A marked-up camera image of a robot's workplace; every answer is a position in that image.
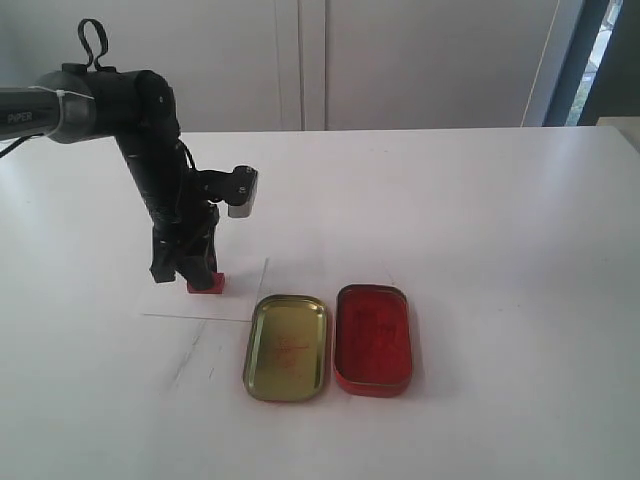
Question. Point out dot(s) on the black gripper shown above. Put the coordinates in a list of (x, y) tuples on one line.
[(188, 242)]

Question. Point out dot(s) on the red rubber stamp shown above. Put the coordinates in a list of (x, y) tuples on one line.
[(215, 286)]

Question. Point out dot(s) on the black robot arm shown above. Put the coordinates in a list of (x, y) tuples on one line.
[(138, 110)]

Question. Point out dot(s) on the red ink pad tin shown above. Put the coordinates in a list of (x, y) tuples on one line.
[(372, 353)]

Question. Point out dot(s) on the white paper card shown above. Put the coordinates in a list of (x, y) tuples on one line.
[(243, 276)]

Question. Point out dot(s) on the gold tin lid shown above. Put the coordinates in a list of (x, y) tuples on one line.
[(286, 350)]

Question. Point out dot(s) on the white cabinet doors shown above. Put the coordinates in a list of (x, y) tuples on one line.
[(316, 65)]

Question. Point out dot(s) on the white neighbouring table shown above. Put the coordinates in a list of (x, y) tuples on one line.
[(628, 126)]

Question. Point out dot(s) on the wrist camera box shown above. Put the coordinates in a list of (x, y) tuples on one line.
[(237, 189)]

